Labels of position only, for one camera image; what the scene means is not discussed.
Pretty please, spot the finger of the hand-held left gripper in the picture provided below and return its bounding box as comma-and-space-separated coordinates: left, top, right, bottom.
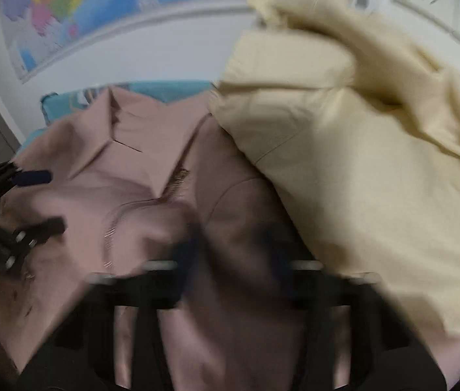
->
0, 162, 54, 206
0, 217, 67, 271

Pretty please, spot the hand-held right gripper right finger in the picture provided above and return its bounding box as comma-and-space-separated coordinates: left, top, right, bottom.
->
259, 226, 416, 391

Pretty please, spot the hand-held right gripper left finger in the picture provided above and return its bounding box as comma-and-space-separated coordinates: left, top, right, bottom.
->
51, 232, 210, 391

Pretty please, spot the pink zip jacket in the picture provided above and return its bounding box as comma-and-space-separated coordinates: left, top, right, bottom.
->
0, 85, 460, 389

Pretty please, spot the cream yellow jacket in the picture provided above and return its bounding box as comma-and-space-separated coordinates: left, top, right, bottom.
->
209, 0, 460, 347

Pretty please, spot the light blue bedsheet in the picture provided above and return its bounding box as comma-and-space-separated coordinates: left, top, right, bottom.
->
40, 80, 216, 126

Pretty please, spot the colourful wall map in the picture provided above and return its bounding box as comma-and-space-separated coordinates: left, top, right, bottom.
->
0, 0, 373, 85

